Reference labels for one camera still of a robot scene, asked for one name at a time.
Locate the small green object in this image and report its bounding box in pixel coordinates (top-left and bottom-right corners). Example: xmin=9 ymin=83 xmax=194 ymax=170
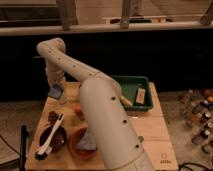
xmin=138 ymin=136 xmax=144 ymax=143

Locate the wooden block in tray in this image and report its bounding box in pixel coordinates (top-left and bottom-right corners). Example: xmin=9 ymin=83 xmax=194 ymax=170
xmin=135 ymin=88 xmax=146 ymax=104

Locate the spice bottle rack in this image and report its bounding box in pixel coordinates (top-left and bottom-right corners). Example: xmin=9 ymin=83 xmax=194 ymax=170
xmin=178 ymin=90 xmax=212 ymax=145

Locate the green plastic tray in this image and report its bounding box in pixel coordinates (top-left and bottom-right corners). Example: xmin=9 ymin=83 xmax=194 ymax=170
xmin=112 ymin=75 xmax=153 ymax=112

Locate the grey cloth in bowl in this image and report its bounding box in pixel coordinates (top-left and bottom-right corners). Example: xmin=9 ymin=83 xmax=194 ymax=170
xmin=77 ymin=131 xmax=96 ymax=151

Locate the small brown object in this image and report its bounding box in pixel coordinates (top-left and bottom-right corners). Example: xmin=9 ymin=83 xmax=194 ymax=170
xmin=48 ymin=111 xmax=59 ymax=123

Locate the yellow object by tray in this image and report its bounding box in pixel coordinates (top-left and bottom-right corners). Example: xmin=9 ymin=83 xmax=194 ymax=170
xmin=120 ymin=96 xmax=133 ymax=106

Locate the dark brown bowl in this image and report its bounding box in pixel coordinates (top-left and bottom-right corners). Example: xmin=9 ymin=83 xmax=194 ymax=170
xmin=39 ymin=126 xmax=67 ymax=153

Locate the black clamp stand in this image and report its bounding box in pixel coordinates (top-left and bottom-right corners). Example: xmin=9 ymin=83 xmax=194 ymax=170
xmin=19 ymin=125 xmax=29 ymax=171

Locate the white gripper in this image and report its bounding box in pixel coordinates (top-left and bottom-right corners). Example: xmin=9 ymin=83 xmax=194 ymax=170
xmin=45 ymin=67 xmax=66 ymax=88

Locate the orange round fruit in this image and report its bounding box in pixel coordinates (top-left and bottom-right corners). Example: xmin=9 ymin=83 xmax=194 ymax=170
xmin=74 ymin=105 xmax=83 ymax=117

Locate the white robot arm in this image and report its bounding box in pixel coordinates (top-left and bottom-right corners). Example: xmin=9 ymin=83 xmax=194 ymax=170
xmin=37 ymin=38 xmax=155 ymax=171

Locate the orange terracotta bowl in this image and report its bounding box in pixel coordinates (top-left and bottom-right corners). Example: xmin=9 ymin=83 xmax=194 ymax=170
xmin=69 ymin=127 xmax=97 ymax=160

